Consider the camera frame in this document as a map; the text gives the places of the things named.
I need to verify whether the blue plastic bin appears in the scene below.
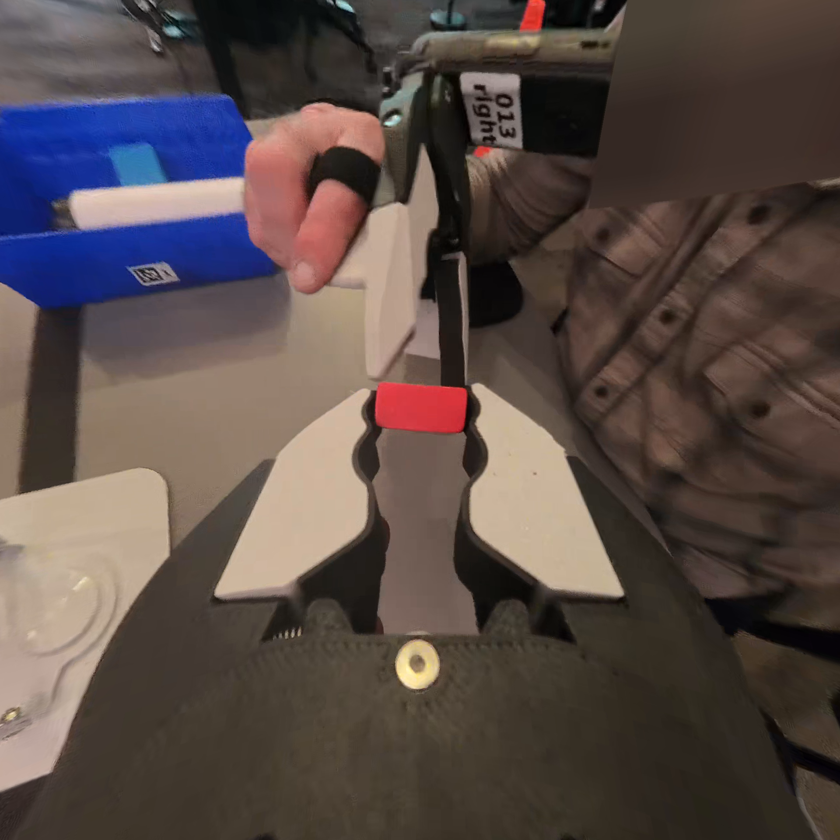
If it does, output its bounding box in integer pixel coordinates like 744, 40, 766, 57
0, 95, 279, 311

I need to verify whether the blue whiteboard eraser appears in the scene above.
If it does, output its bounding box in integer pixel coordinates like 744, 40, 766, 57
108, 142, 166, 187

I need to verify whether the white squeeze bottle black cap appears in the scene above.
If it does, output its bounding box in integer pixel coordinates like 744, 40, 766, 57
53, 178, 250, 232

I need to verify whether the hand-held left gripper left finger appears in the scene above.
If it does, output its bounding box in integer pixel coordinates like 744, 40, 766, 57
214, 388, 388, 605

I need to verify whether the long red rectangular bar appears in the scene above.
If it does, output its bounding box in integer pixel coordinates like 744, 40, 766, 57
374, 384, 471, 434

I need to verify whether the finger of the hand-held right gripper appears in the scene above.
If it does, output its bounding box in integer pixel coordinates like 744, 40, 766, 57
364, 158, 441, 382
436, 250, 471, 389

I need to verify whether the person's right hand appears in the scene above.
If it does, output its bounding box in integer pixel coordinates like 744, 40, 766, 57
246, 103, 388, 292

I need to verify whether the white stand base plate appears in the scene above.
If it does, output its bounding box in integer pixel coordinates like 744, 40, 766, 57
0, 469, 173, 791

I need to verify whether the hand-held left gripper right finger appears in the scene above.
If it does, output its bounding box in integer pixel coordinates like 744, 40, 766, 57
456, 384, 627, 605

